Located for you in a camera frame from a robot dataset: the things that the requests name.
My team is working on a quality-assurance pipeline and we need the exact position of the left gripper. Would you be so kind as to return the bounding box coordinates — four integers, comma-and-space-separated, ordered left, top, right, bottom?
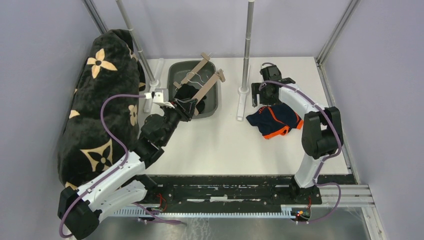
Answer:
160, 98, 198, 146

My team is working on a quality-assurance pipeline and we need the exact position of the navy orange underwear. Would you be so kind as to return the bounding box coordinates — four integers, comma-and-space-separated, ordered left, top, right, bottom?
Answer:
246, 103, 304, 140

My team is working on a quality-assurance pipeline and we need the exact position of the wooden clip hanger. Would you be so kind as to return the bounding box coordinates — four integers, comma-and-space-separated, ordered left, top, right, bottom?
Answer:
168, 52, 216, 90
192, 69, 226, 118

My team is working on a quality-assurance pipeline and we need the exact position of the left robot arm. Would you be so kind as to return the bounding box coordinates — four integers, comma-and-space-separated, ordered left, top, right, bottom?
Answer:
57, 98, 198, 240

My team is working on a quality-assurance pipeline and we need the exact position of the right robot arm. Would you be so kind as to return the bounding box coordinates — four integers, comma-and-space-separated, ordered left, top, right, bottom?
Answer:
246, 62, 344, 204

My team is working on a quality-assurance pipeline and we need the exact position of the black underwear white waistband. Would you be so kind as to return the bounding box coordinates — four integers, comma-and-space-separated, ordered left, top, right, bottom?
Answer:
174, 84, 207, 114

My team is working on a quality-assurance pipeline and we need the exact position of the white right pole base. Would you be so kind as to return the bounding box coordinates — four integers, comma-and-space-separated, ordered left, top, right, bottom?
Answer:
236, 86, 250, 121

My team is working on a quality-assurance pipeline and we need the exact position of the grey plastic basin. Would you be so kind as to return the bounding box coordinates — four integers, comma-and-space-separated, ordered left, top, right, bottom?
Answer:
167, 60, 220, 119

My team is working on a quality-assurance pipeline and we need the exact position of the right metal rack pole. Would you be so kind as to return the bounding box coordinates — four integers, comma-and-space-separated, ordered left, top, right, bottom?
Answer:
240, 0, 255, 93

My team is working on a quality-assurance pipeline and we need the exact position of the metal rack pole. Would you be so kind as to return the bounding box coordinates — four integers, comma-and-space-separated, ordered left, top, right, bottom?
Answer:
240, 0, 255, 93
115, 0, 159, 87

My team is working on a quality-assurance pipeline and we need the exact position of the black floral plush blanket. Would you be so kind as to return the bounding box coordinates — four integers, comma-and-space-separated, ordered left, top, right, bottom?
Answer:
57, 29, 146, 189

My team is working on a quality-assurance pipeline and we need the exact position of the left metal rack pole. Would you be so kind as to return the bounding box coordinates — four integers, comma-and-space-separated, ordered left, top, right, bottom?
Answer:
115, 0, 159, 87

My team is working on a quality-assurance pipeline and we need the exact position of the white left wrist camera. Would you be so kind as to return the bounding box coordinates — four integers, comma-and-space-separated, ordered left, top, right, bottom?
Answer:
144, 88, 175, 109

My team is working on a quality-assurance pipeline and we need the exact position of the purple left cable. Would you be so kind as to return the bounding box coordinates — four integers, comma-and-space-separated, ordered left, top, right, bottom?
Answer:
58, 93, 186, 239

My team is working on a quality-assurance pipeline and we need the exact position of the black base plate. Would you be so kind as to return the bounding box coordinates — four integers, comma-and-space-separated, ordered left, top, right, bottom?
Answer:
135, 175, 323, 214

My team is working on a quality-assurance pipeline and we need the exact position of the aluminium frame rail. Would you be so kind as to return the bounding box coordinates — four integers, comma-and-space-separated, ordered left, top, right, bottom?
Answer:
316, 0, 361, 67

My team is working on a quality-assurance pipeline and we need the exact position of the grey cable duct strip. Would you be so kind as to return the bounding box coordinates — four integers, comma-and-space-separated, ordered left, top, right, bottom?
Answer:
111, 205, 296, 220

